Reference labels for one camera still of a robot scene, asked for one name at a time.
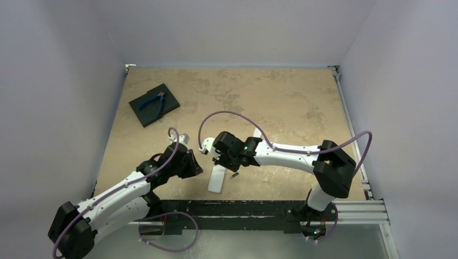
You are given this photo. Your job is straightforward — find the white remote control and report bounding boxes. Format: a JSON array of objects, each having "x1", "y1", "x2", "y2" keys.
[{"x1": 207, "y1": 165, "x2": 226, "y2": 193}]

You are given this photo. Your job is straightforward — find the white battery cover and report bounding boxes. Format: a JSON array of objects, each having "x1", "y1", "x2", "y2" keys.
[{"x1": 253, "y1": 128, "x2": 262, "y2": 138}]

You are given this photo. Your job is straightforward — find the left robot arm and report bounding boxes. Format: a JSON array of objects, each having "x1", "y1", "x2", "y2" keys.
[{"x1": 48, "y1": 141, "x2": 203, "y2": 258}]

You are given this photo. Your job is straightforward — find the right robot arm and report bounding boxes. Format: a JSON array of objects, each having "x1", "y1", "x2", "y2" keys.
[{"x1": 201, "y1": 131, "x2": 356, "y2": 220}]

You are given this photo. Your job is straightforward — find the black square pad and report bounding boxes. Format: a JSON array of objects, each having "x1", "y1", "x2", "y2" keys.
[{"x1": 129, "y1": 84, "x2": 180, "y2": 127}]

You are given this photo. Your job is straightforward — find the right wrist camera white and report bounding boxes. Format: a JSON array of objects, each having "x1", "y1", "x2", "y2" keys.
[{"x1": 199, "y1": 137, "x2": 216, "y2": 156}]

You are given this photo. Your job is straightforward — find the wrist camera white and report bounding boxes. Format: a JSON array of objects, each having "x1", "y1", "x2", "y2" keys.
[
  {"x1": 176, "y1": 133, "x2": 190, "y2": 146},
  {"x1": 199, "y1": 137, "x2": 216, "y2": 156}
]

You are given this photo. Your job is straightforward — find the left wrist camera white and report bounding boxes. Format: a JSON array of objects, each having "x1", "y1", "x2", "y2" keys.
[{"x1": 176, "y1": 133, "x2": 190, "y2": 146}]

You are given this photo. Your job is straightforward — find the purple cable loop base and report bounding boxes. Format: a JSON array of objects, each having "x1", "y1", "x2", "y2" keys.
[{"x1": 138, "y1": 211, "x2": 200, "y2": 253}]

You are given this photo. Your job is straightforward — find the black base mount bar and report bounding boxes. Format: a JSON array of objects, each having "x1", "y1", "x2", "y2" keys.
[{"x1": 157, "y1": 199, "x2": 315, "y2": 235}]

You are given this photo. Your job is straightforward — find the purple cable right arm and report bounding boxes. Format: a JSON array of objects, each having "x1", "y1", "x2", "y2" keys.
[{"x1": 198, "y1": 111, "x2": 373, "y2": 244}]

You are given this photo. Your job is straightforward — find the blue handled pliers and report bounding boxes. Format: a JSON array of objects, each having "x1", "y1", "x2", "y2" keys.
[{"x1": 139, "y1": 92, "x2": 165, "y2": 118}]

